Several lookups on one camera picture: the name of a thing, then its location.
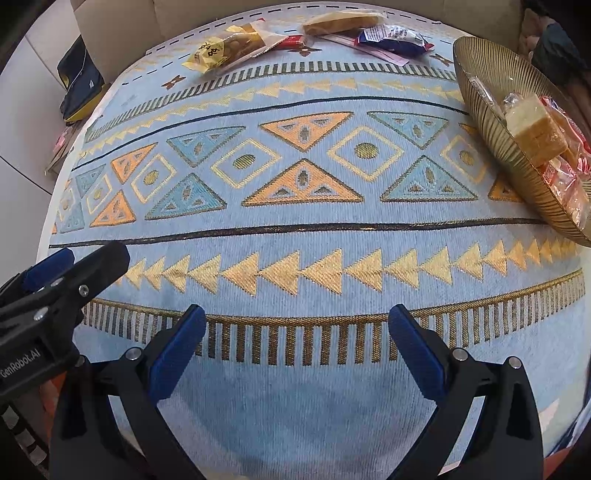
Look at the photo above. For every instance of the yellow pastry packet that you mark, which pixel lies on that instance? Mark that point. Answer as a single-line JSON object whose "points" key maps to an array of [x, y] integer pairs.
{"points": [[217, 50]]}

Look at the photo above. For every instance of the blue snack packet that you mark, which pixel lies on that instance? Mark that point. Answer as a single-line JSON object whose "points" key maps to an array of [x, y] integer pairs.
{"points": [[392, 40]]}

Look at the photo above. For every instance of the dark clothes pile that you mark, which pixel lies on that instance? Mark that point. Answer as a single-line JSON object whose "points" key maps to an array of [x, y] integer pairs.
{"points": [[561, 50]]}

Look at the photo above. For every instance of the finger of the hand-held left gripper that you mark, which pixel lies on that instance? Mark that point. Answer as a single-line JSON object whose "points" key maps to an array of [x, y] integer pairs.
{"points": [[92, 272], [48, 267]]}

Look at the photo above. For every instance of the red striped bread packet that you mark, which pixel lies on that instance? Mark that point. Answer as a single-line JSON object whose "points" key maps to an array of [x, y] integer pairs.
{"points": [[535, 129]]}

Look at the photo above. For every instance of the pink strip snack packet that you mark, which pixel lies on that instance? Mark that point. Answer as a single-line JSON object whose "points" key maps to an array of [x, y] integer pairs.
{"points": [[369, 51]]}

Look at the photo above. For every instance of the brown bread packet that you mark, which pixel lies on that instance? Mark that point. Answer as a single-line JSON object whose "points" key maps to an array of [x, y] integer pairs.
{"points": [[341, 22]]}

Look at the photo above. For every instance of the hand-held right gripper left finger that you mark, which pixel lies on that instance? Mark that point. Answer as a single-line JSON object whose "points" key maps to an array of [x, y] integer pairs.
{"points": [[178, 350]]}

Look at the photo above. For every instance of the beige padded headboard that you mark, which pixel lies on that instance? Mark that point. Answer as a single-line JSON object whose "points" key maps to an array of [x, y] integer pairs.
{"points": [[138, 18]]}

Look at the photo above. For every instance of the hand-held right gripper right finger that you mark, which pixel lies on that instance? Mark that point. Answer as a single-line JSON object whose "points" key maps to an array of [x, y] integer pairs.
{"points": [[418, 350]]}

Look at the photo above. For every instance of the pink beige cloth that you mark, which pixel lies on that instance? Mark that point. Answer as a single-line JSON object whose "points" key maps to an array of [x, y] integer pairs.
{"points": [[531, 39]]}

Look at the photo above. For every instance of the small pink item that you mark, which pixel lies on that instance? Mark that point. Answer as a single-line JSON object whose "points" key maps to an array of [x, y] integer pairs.
{"points": [[63, 141]]}

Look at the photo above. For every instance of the blue patterned woven blanket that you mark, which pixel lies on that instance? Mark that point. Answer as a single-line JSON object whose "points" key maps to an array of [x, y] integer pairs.
{"points": [[295, 277]]}

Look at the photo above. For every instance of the navy and yellow backpack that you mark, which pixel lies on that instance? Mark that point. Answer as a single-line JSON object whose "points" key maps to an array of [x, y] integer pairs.
{"points": [[81, 78]]}

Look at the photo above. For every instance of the clear crisp snack packet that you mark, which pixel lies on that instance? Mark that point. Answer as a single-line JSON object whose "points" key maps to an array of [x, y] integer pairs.
{"points": [[565, 194]]}

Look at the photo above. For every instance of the beige nightstand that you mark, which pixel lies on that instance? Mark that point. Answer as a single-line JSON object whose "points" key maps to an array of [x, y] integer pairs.
{"points": [[62, 157]]}

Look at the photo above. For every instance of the gold ribbed bowl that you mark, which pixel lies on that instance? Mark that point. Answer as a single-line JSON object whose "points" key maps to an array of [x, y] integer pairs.
{"points": [[498, 152]]}

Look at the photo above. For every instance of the small red snack packet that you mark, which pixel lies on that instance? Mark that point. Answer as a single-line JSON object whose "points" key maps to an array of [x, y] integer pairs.
{"points": [[294, 42]]}

